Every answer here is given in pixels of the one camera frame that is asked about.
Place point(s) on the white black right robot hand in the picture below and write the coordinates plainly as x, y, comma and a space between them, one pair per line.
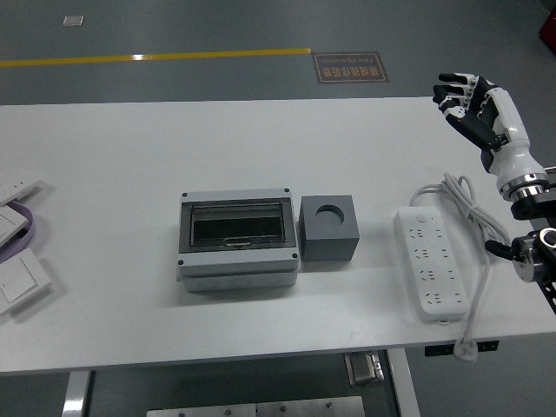
512, 147

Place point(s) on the grey box with clear lid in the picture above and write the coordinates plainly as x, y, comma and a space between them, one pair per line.
239, 265

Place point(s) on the red box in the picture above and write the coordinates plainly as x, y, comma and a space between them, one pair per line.
548, 31

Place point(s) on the grey cube with round hole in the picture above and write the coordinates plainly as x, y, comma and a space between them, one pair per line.
330, 245

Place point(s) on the white power strip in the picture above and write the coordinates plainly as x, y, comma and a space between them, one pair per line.
430, 269

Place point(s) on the brown floor sign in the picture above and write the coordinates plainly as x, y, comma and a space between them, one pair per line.
351, 67

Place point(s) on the white table leg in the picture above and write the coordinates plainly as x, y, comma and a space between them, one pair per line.
404, 386
76, 395

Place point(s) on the yellow floor tape line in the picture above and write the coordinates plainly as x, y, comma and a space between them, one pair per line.
174, 56

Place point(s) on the small silver floor plate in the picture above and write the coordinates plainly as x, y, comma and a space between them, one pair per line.
73, 21

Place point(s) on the purple tape band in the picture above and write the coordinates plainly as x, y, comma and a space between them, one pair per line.
29, 226

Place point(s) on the grey metal bracket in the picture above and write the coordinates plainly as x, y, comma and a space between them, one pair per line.
364, 369

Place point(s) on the grey metal base plate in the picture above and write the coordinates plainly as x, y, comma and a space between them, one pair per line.
260, 409

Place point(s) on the small white switch panel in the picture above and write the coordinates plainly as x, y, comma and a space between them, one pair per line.
17, 189

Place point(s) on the large white switch panel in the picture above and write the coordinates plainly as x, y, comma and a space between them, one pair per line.
21, 278

